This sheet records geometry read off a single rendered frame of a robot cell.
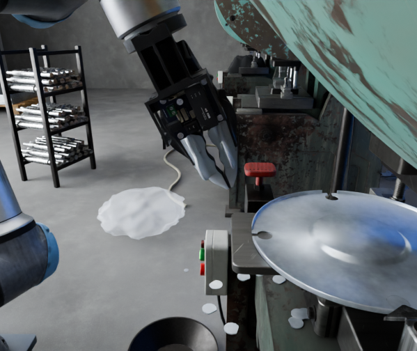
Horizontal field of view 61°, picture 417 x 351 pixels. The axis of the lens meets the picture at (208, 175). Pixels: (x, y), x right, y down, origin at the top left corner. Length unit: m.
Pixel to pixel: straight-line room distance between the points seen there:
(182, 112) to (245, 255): 0.20
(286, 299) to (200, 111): 0.36
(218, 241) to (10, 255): 0.40
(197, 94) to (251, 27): 1.39
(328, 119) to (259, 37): 0.62
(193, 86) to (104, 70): 7.09
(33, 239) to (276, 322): 0.48
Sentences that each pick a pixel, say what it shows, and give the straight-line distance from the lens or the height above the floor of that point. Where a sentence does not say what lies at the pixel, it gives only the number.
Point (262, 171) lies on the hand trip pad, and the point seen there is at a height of 0.76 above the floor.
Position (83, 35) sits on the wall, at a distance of 7.52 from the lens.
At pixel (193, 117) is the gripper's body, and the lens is 0.38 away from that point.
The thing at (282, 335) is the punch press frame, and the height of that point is 0.64.
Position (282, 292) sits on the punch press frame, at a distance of 0.63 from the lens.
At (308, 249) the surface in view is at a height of 0.78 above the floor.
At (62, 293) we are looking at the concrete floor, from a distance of 1.72.
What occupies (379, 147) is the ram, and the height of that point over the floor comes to 0.91.
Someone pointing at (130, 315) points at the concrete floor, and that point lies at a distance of 1.54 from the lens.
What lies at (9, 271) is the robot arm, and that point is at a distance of 0.76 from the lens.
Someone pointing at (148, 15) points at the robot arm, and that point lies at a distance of 0.38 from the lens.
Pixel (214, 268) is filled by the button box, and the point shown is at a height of 0.57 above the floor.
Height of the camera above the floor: 1.05
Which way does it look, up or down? 22 degrees down
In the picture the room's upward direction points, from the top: straight up
